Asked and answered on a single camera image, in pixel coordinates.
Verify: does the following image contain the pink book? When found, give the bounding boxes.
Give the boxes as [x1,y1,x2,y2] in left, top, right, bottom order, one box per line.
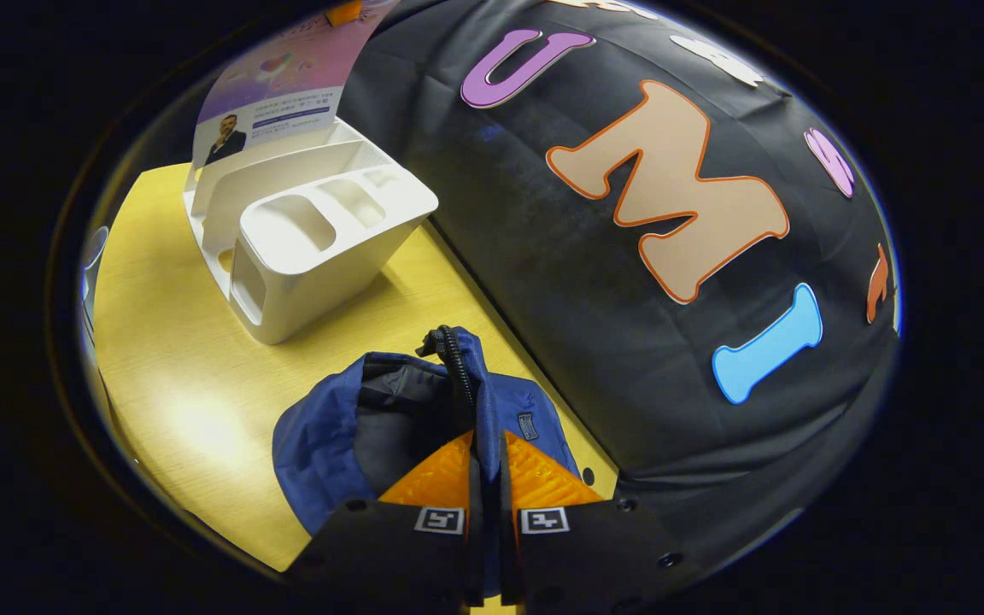
[191,0,399,169]

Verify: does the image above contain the blue schoolbag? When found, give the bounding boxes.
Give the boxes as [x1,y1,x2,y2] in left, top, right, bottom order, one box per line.
[272,325,583,599]

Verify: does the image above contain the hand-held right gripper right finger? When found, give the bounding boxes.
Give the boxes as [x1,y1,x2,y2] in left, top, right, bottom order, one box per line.
[499,430,698,600]

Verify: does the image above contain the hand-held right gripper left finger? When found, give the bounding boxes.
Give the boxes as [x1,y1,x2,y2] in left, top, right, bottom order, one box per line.
[291,430,484,603]

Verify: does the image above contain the black backdrop cloth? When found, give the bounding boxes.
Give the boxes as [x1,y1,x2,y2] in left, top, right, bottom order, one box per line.
[343,0,901,590]

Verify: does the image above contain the white plastic bookshelf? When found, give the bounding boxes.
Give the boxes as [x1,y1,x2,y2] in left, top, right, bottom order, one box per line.
[183,120,440,345]

